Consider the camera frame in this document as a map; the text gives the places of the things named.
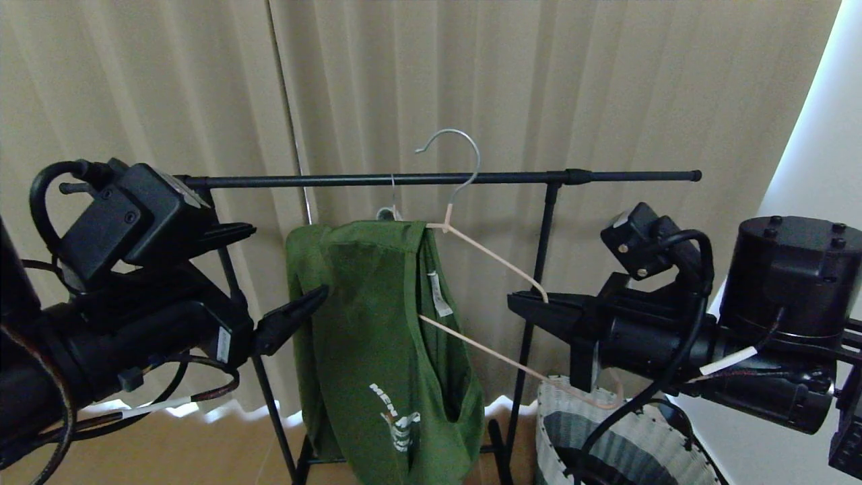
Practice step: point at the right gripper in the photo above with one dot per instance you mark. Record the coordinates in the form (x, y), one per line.
(646, 337)

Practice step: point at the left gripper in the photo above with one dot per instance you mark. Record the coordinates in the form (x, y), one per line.
(168, 323)

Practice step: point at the green garment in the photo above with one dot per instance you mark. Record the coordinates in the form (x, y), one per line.
(370, 323)

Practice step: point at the pale grey shorts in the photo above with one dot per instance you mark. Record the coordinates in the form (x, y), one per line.
(387, 214)

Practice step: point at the pink clothes hanger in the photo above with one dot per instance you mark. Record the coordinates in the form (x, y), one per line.
(392, 192)
(446, 226)

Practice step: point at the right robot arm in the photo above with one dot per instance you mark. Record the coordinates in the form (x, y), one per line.
(788, 276)

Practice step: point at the white laundry basket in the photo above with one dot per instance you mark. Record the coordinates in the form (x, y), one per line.
(606, 444)

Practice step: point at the black clothes rack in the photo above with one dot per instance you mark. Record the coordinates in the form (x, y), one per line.
(539, 178)

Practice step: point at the beige curtain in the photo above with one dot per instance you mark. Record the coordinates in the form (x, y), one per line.
(168, 81)

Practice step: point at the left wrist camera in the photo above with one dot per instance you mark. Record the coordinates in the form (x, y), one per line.
(135, 209)

